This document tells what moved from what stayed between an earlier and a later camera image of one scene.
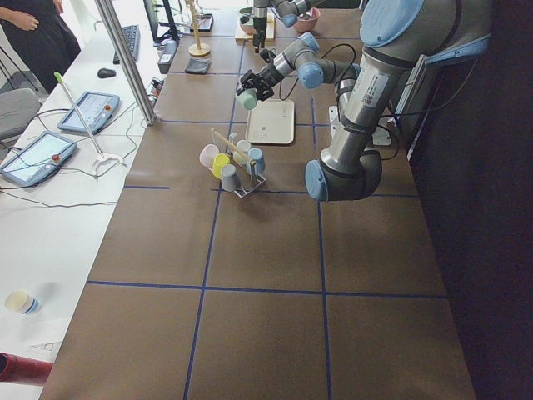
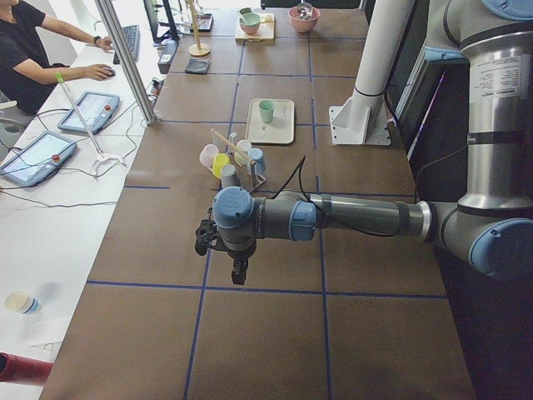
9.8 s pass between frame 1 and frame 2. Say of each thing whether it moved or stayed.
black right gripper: moved
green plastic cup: moved
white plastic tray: stayed
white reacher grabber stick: stayed
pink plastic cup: stayed
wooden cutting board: stayed
